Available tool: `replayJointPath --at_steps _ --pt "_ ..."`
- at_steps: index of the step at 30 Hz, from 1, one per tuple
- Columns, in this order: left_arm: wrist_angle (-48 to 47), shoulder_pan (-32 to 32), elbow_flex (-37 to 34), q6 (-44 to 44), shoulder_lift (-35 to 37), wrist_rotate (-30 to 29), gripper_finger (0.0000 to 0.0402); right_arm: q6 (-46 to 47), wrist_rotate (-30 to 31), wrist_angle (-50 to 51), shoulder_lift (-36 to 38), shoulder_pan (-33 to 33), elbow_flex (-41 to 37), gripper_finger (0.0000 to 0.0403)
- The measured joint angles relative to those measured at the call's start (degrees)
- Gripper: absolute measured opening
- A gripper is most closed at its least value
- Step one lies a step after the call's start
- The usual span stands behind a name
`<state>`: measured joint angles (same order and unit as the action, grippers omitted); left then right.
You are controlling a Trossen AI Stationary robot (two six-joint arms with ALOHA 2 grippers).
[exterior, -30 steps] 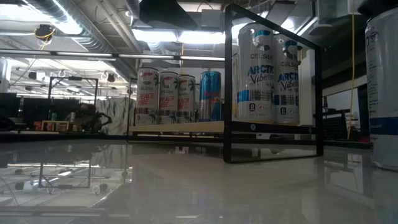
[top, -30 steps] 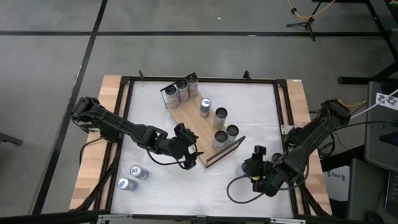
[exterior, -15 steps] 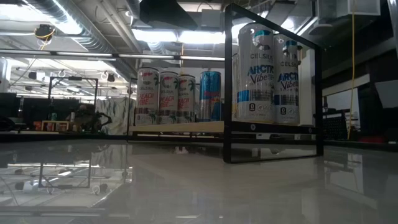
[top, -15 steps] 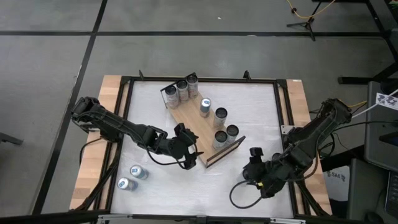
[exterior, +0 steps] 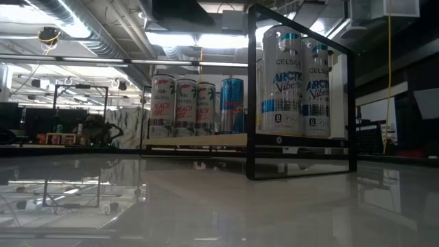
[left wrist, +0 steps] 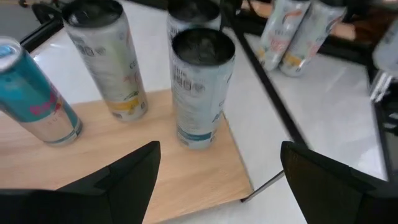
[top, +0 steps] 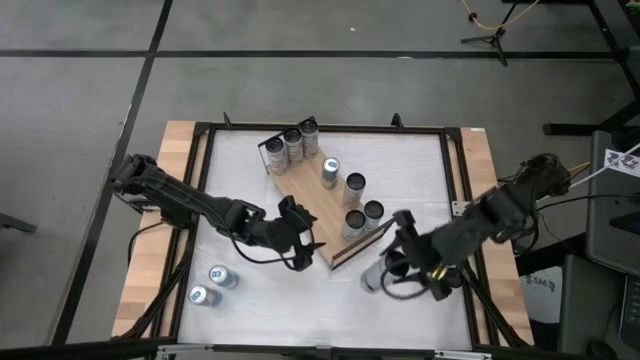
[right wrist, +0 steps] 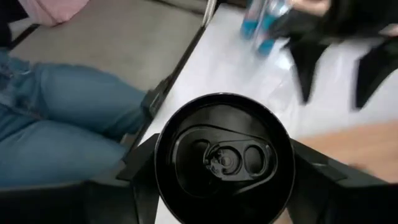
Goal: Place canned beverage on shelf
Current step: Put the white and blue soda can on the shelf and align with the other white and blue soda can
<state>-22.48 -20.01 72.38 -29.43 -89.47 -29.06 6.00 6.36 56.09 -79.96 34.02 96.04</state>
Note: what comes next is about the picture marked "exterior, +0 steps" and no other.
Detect Celsius Peach Vibe can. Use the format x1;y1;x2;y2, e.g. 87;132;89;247
196;82;217;137
150;74;177;139
174;78;199;137

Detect blue silver Red Bull can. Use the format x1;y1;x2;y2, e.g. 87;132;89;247
219;78;245;134

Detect Celsius Arctic Vibe can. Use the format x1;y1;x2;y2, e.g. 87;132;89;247
261;25;305;137
300;37;331;139

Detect long LED light bar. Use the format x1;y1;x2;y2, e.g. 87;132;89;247
0;54;250;69

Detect bright ceiling light panel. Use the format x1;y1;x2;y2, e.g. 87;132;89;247
145;31;250;49

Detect white plastic curtain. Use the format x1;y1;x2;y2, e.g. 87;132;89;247
104;106;151;149

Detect grey ceiling box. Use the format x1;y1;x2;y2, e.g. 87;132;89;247
221;10;246;32

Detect black background robot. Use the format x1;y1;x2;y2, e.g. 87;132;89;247
73;115;124;147

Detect small wooden rack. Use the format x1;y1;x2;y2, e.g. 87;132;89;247
36;132;85;145

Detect black partition panel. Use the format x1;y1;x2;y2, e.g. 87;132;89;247
0;102;89;137

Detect white ceiling air unit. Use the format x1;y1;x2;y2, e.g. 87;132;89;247
349;0;420;20

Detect wooden shelf black metal frame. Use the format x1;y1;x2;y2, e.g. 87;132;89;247
140;3;357;181

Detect silver round air duct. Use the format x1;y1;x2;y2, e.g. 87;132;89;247
137;0;155;21

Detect black workcell frame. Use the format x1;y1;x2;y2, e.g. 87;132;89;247
53;83;110;148

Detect black wire rack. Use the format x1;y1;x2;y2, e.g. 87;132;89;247
355;119;387;155

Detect black table frame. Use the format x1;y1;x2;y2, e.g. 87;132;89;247
0;145;439;169

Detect hanging black camera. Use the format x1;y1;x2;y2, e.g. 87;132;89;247
37;26;62;47

